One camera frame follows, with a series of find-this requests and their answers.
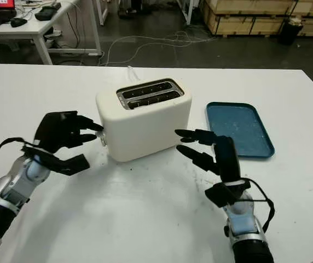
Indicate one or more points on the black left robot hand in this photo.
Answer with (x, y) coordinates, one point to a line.
(55, 131)

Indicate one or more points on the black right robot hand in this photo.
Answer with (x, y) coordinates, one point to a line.
(227, 159)

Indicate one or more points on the white toaster lever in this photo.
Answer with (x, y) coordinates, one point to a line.
(99, 133)

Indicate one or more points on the blue rectangular tray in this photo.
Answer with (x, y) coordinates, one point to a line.
(236, 128)

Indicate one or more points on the silver toaster knob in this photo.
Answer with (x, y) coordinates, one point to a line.
(104, 142)

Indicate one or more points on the white two-slot toaster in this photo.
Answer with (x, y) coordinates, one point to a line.
(145, 131)

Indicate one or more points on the white office desk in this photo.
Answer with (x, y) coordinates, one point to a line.
(33, 26)

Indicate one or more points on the black computer mouse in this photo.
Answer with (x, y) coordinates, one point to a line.
(18, 22)

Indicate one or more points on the black handheld controller device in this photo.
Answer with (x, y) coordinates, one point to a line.
(47, 12)

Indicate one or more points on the black trash bin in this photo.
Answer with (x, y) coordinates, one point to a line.
(290, 33)

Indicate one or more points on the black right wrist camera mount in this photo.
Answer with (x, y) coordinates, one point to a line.
(219, 194)

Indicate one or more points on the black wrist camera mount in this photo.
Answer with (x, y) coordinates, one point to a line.
(219, 194)
(74, 164)

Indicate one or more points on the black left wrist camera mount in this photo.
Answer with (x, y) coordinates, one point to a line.
(74, 164)

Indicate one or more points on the white table frame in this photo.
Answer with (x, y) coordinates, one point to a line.
(101, 12)

